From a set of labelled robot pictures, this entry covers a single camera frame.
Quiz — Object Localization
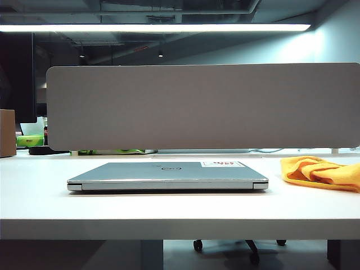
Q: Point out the silver Dell laptop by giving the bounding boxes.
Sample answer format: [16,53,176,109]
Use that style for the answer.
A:
[66,161,269,192]

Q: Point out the white red laptop sticker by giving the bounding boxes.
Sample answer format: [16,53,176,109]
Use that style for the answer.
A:
[200,161,246,168]

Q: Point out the orange microfibre rag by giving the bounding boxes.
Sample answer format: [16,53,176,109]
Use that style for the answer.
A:
[280,156,360,194]

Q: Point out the grey felt desk divider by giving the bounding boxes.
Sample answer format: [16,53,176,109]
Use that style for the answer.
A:
[46,62,360,151]

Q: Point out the green white snack bag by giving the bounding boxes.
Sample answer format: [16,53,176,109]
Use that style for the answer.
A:
[77,149,151,156]

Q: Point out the long ceiling light strip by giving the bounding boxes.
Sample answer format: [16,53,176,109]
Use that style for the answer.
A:
[0,24,312,33]

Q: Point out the black office chair base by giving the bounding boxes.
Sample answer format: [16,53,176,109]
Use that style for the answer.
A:
[192,239,287,266]

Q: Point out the black round monitor base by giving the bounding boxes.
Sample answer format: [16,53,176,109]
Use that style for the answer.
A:
[28,146,70,155]

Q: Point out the green packaged item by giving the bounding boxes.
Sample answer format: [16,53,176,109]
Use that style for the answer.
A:
[16,135,46,147]

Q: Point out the dark computer monitor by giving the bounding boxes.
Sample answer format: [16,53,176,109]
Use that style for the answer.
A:
[0,31,38,124]

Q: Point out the brown cardboard box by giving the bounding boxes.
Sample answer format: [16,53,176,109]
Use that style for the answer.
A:
[0,109,17,158]

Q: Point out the desk cable slot cover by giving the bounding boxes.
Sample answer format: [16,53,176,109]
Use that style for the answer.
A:
[150,153,263,159]

